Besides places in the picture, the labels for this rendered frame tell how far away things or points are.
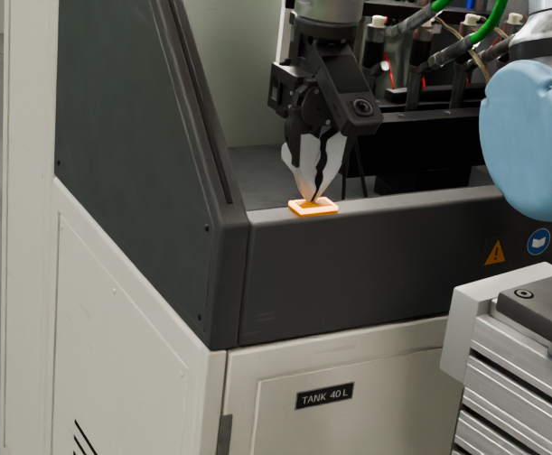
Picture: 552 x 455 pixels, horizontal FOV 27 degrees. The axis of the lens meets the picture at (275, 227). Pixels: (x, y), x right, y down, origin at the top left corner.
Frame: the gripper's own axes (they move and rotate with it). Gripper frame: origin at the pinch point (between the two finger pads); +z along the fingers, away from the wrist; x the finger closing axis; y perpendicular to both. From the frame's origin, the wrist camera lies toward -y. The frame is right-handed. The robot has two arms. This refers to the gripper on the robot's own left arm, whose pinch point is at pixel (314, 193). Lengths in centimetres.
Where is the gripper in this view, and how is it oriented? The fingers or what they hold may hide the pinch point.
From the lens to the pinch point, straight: 131.7
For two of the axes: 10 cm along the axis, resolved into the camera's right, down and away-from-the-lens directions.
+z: -1.0, 9.1, 4.0
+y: -4.7, -4.0, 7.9
